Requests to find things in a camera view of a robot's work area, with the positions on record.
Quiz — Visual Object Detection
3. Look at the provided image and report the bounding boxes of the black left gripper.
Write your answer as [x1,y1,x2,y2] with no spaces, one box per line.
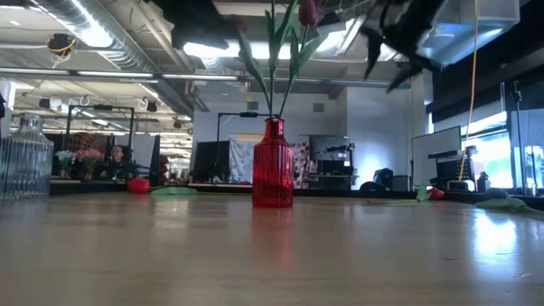
[150,0,239,50]

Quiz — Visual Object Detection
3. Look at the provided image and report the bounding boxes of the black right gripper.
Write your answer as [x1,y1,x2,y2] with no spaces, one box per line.
[360,0,447,94]

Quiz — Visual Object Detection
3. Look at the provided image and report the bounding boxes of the maroon artificial tulip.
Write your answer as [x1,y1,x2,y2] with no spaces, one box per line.
[231,0,298,120]
[275,0,329,120]

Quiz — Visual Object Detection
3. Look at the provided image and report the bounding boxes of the dark purple artificial tulip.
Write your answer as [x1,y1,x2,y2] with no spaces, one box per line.
[475,188,544,216]

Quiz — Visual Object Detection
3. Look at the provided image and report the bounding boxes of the red ribbed glass vase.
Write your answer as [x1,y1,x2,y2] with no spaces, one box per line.
[252,117,294,209]

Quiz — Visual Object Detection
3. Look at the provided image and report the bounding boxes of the clear ribbed glass vase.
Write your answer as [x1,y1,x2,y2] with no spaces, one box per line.
[0,114,55,201]

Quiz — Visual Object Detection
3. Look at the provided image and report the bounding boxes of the ceiling light panel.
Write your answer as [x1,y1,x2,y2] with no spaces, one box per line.
[182,40,315,61]

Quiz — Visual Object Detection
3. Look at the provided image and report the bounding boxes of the grey ceiling pipe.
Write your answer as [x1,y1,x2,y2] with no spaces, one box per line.
[0,66,412,90]

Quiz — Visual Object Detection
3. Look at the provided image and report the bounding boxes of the whiteboard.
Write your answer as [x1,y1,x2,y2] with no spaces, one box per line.
[411,125,463,188]

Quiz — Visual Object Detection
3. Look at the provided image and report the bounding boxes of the black shelf unit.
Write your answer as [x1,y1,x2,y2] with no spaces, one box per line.
[309,134,359,190]

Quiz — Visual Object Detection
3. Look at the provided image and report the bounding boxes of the black chair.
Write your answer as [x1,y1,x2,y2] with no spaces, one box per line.
[360,167,410,191]

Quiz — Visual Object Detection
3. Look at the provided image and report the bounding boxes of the black equipment cart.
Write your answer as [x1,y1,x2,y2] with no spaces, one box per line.
[428,145,478,192]

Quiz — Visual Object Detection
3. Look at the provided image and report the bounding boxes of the white patterned cloth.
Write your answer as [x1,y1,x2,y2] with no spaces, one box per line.
[229,134,256,184]

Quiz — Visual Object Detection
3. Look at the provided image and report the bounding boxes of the black panel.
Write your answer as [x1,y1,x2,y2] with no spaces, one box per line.
[193,140,231,184]

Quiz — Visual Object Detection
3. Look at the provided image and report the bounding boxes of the floral patterned cloth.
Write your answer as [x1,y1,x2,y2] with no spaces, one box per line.
[292,142,312,190]

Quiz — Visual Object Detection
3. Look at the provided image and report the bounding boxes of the person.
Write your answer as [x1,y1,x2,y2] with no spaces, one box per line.
[101,144,128,179]

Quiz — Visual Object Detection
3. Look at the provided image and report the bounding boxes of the pink flower bouquet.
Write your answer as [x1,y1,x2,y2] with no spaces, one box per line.
[75,147,105,179]

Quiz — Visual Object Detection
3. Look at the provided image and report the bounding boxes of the white flower bouquet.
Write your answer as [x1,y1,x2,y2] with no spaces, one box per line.
[54,149,77,179]

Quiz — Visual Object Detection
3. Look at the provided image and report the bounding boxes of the silver rectangular ventilation duct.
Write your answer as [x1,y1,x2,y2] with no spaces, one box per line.
[420,0,522,69]

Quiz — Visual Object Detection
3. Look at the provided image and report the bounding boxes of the yellow hanging cord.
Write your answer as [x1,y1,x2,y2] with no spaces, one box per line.
[457,0,482,182]

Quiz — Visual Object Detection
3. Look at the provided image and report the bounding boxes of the black gantry frame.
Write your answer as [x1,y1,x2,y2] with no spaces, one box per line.
[65,104,136,179]
[216,110,281,184]

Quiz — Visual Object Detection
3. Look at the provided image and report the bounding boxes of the silver spiral ventilation duct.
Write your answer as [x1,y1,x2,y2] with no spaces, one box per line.
[36,0,196,114]

